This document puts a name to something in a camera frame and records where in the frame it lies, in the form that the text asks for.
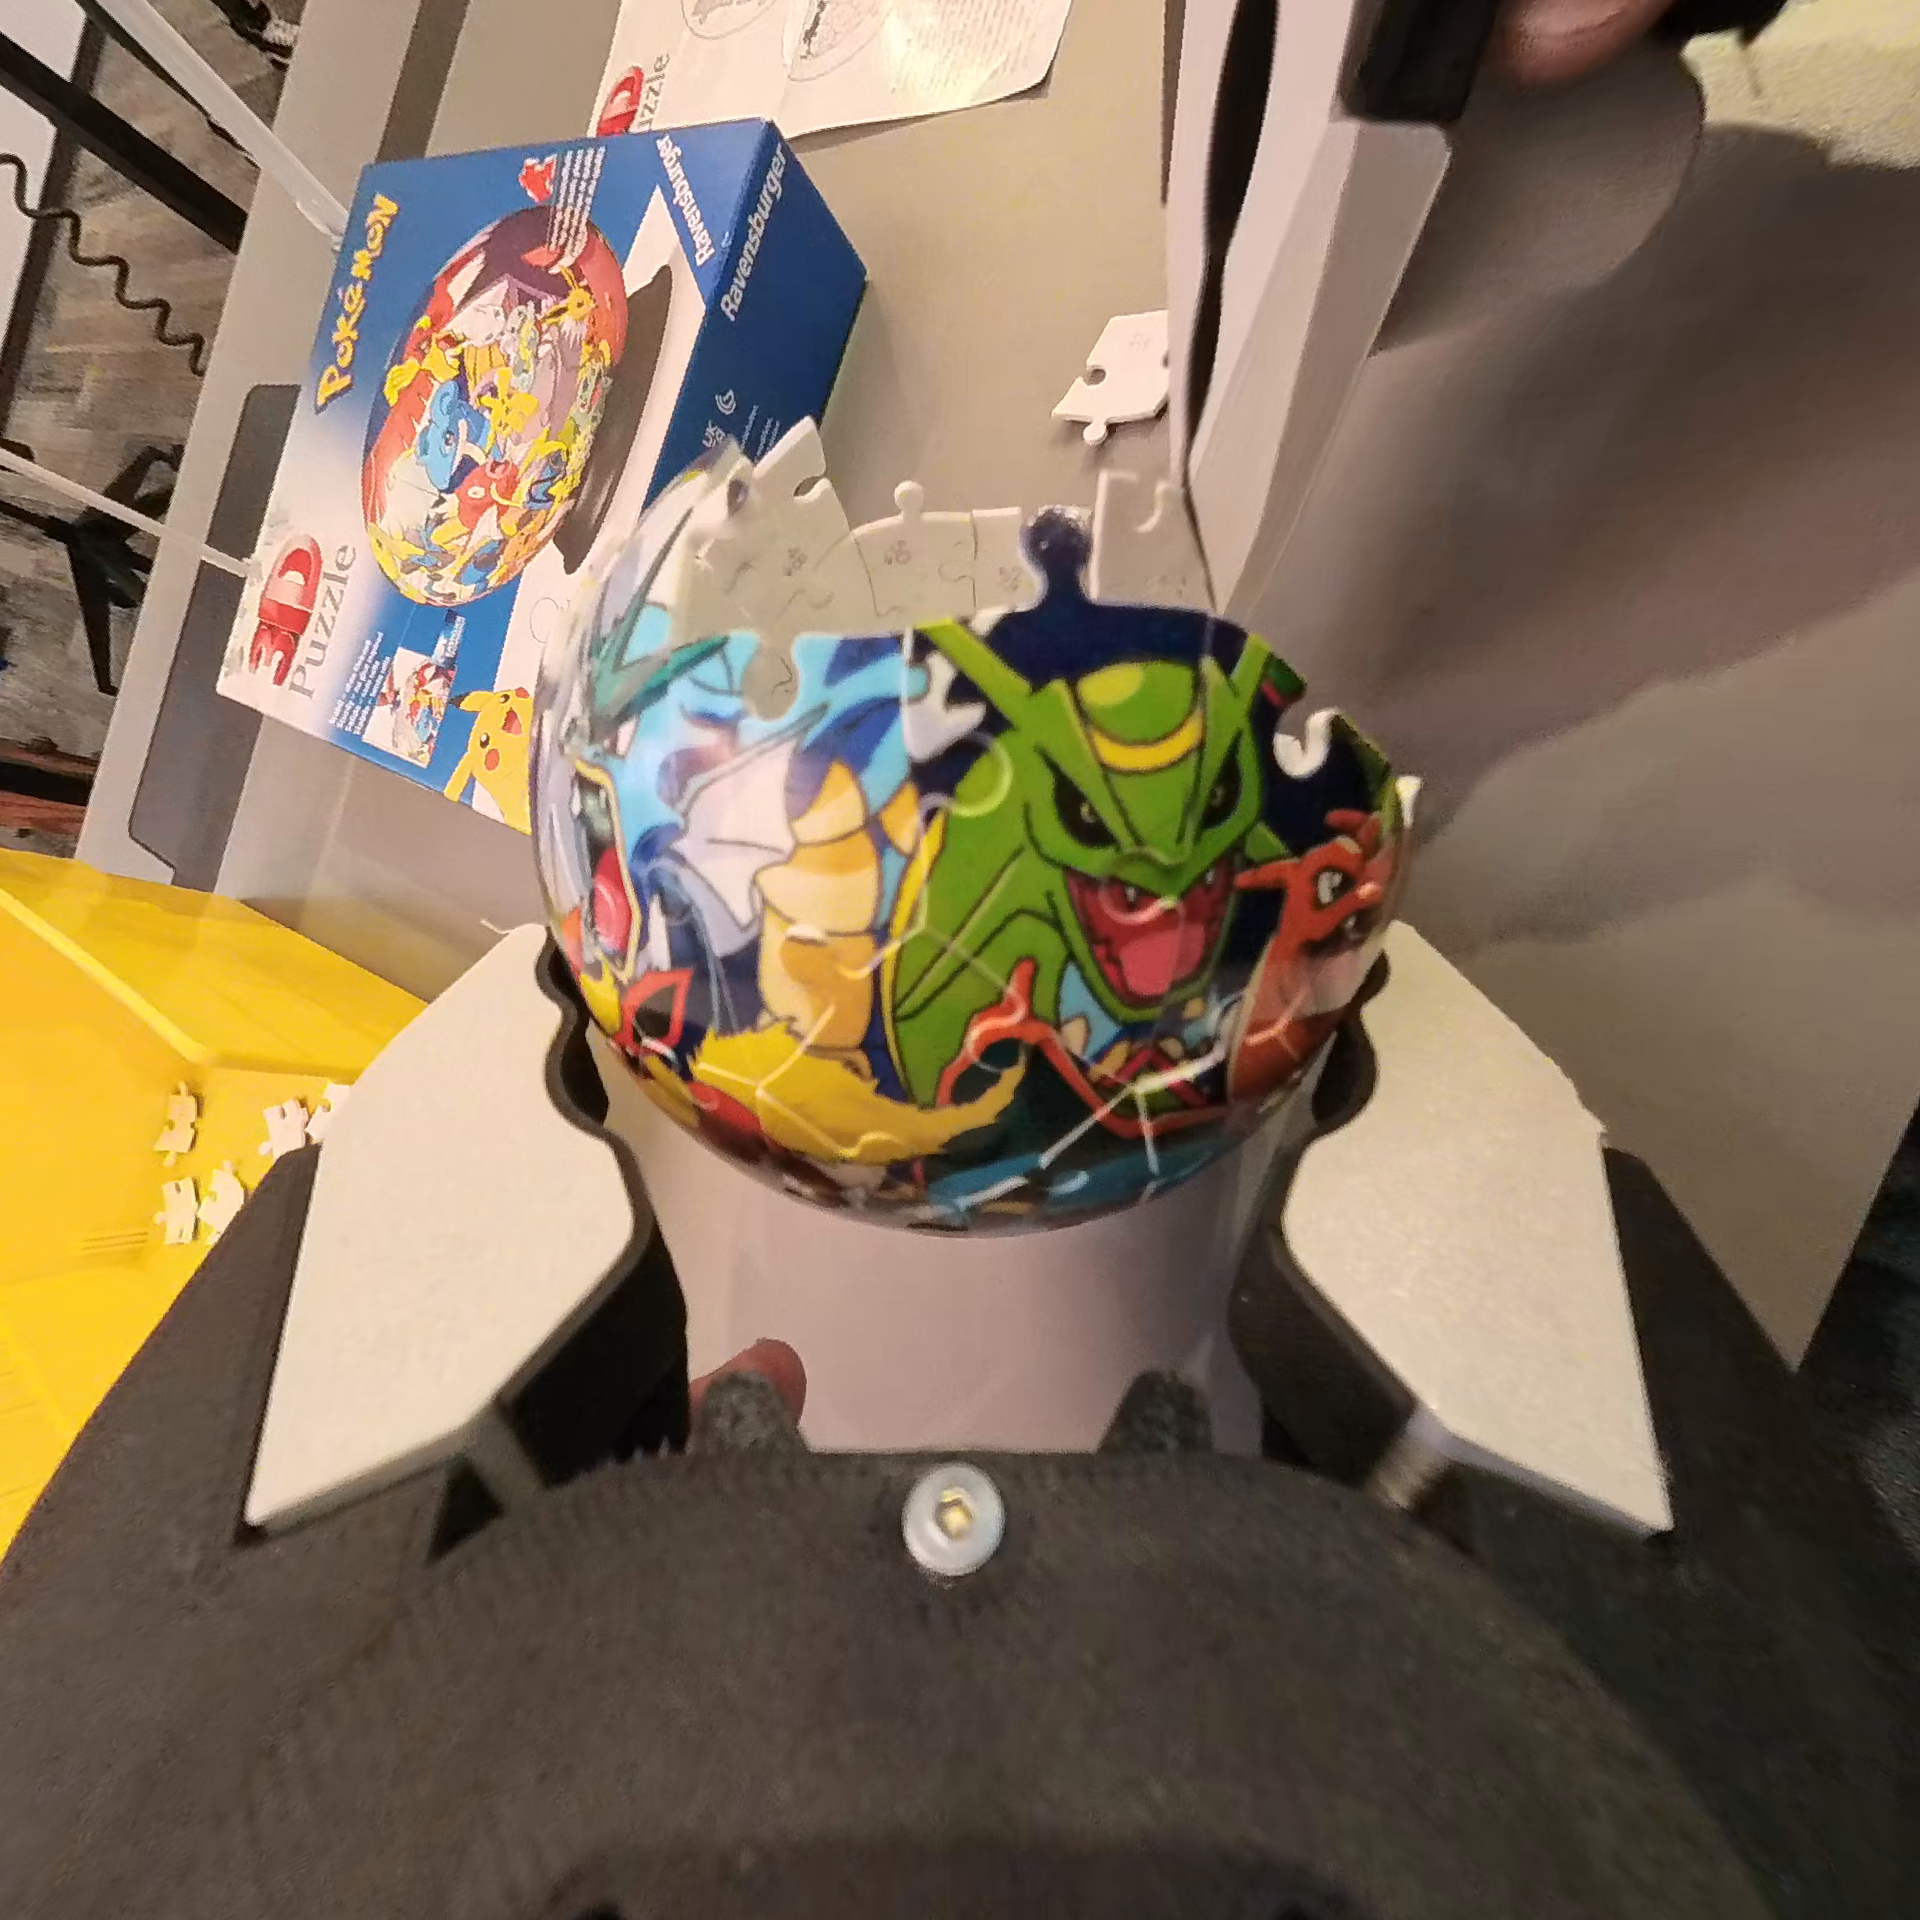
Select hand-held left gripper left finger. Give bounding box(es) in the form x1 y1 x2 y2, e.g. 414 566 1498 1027
241 922 693 1536

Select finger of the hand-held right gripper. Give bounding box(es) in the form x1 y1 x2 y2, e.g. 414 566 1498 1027
1184 0 1461 522
1162 0 1251 456

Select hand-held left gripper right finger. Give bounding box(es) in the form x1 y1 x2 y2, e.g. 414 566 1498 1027
1230 918 1680 1545

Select colourful puzzle ball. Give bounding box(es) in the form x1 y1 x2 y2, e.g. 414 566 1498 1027
529 416 1422 1242

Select single white puzzle piece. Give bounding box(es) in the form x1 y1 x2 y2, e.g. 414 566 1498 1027
1051 309 1176 446

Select scattered white puzzle pieces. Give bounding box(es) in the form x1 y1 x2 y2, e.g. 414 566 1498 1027
147 1077 359 1250

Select blue puzzle box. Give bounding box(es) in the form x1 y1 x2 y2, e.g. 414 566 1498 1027
212 115 870 836

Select person's left hand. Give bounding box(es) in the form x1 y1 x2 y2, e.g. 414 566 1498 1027
687 1338 812 1451

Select white paper sheet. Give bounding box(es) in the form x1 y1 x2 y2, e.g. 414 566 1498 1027
588 0 1078 149

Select yellow plastic tray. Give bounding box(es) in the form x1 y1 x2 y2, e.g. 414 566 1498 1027
0 845 432 1559

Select black coiled cable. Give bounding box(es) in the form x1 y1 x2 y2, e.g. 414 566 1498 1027
0 147 209 380

